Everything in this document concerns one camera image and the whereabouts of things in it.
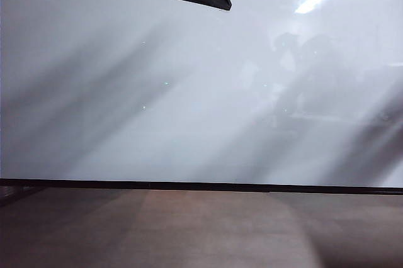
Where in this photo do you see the white glossy whiteboard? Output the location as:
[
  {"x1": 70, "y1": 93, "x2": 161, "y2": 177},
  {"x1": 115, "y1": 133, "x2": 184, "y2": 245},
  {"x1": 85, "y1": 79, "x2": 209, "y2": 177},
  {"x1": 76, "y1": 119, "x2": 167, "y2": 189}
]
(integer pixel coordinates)
[{"x1": 0, "y1": 0, "x2": 403, "y2": 189}]

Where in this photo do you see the black whiteboard frame strip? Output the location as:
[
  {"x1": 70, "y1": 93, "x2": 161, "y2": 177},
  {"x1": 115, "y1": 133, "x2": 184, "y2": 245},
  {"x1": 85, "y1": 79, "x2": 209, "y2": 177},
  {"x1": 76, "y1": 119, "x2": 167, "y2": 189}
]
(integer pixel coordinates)
[{"x1": 0, "y1": 178, "x2": 403, "y2": 196}]

